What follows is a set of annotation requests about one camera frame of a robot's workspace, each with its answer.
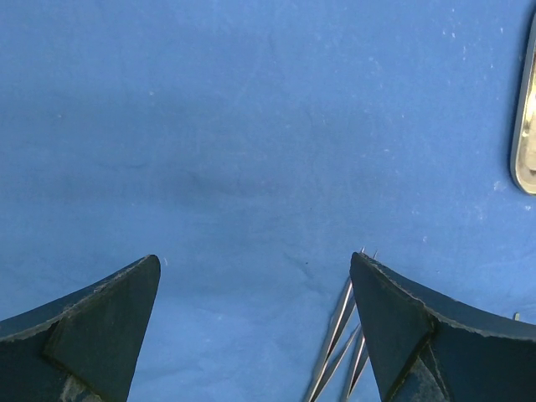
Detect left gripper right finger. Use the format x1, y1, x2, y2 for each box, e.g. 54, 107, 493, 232
350, 253, 535, 401

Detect stainless steel instrument tray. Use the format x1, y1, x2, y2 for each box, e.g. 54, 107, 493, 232
509, 6, 535, 196

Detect blue surgical drape cloth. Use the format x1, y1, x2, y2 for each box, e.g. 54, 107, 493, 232
1, 1, 535, 401

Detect fine steel tweezers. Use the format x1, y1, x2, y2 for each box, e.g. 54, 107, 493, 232
304, 325, 369, 401

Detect broad steel tweezers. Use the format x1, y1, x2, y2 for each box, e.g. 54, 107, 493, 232
303, 246, 380, 402

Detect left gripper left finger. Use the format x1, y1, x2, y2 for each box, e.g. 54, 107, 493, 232
1, 255, 161, 401

